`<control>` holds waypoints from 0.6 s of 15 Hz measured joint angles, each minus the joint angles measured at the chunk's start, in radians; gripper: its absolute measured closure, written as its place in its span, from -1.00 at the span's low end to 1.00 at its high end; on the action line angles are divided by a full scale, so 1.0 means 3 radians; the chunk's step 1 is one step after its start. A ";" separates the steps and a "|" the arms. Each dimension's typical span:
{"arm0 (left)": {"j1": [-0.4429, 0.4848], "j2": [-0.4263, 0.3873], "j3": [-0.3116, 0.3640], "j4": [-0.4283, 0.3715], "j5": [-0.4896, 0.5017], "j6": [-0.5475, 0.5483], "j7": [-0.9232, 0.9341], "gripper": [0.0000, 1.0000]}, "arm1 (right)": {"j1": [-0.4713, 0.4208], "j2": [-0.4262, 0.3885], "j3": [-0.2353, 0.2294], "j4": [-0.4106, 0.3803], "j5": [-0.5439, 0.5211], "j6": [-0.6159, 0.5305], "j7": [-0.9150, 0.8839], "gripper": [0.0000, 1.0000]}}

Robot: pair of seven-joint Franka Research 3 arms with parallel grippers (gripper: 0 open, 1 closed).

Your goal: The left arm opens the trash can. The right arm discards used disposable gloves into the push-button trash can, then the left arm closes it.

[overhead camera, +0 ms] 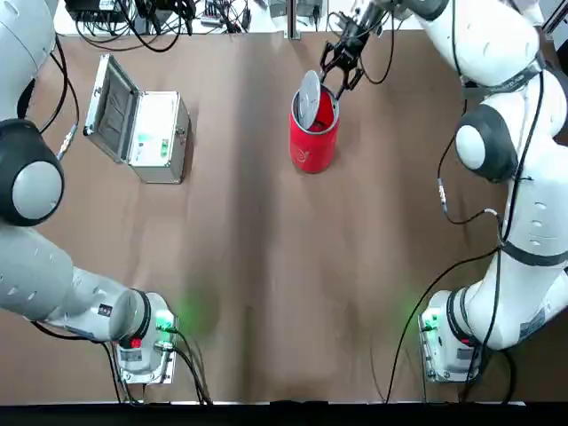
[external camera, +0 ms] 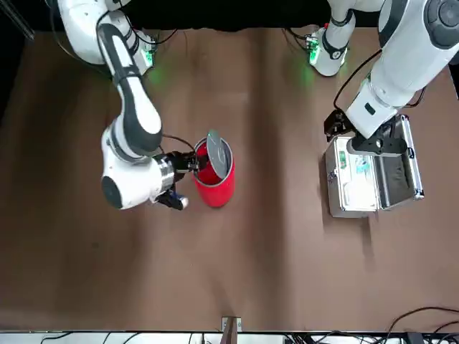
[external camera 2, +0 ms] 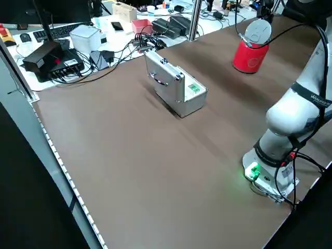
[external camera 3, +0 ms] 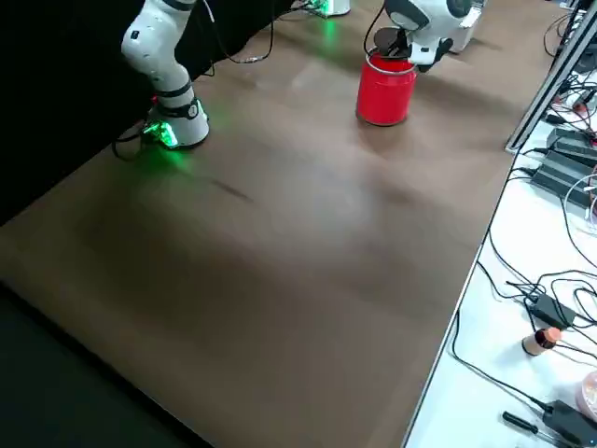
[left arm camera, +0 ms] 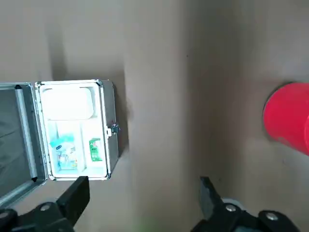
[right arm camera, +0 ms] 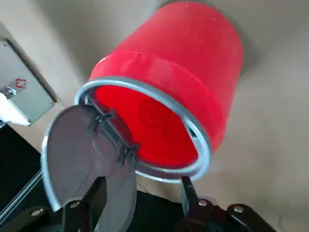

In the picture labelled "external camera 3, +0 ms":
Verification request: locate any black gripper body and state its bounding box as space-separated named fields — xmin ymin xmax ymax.
xmin=418 ymin=37 xmax=454 ymax=74

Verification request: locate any red push-button trash can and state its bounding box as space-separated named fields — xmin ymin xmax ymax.
xmin=355 ymin=26 xmax=418 ymax=127

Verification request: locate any silver aluminium case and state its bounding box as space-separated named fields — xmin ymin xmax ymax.
xmin=442 ymin=0 xmax=485 ymax=53

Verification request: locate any black power adapter brick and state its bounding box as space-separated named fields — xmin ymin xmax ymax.
xmin=531 ymin=148 xmax=594 ymax=210
xmin=547 ymin=127 xmax=597 ymax=161

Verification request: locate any small black power adapter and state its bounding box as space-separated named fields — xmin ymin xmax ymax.
xmin=523 ymin=290 xmax=579 ymax=330

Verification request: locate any brown bottle orange cap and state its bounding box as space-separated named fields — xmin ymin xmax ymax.
xmin=521 ymin=326 xmax=564 ymax=358

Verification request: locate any pink bowl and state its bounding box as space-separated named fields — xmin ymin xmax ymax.
xmin=575 ymin=372 xmax=597 ymax=417

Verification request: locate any black screwdriver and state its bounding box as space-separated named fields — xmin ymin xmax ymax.
xmin=502 ymin=410 xmax=562 ymax=442

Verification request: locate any black charger block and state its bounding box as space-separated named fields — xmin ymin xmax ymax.
xmin=542 ymin=399 xmax=597 ymax=447

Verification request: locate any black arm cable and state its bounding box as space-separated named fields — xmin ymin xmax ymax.
xmin=198 ymin=0 xmax=277 ymax=78
xmin=363 ymin=5 xmax=389 ymax=53

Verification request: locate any aluminium frame post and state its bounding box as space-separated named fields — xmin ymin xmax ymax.
xmin=505 ymin=0 xmax=597 ymax=153

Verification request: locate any black base cable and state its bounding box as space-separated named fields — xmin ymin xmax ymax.
xmin=111 ymin=122 xmax=158 ymax=162

